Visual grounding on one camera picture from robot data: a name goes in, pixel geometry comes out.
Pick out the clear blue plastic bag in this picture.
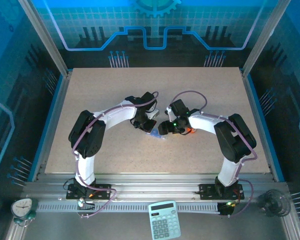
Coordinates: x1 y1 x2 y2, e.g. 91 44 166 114
145 127 169 141

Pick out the blue table side strip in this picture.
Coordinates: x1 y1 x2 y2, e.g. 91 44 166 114
27 72 67 182
246 73 285 182

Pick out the light blue calculator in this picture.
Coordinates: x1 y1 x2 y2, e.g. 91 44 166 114
147 200 182 240

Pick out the small black controller box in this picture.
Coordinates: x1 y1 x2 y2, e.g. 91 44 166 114
76 197 96 210
217 201 235 216

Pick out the small black fan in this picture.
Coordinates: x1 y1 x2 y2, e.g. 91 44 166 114
256 189 292 218

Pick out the green alarm clock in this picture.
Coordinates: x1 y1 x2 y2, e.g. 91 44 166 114
10 197 40 227

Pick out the aluminium rail beam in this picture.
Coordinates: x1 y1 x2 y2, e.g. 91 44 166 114
22 172 288 201

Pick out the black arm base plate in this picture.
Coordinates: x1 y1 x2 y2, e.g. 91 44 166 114
198 183 245 200
65 183 113 200

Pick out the slotted grey cable duct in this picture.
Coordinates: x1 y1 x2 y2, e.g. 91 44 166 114
36 201 221 213

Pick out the aluminium frame post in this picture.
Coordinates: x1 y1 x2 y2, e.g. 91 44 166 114
241 0 292 77
17 0 73 76

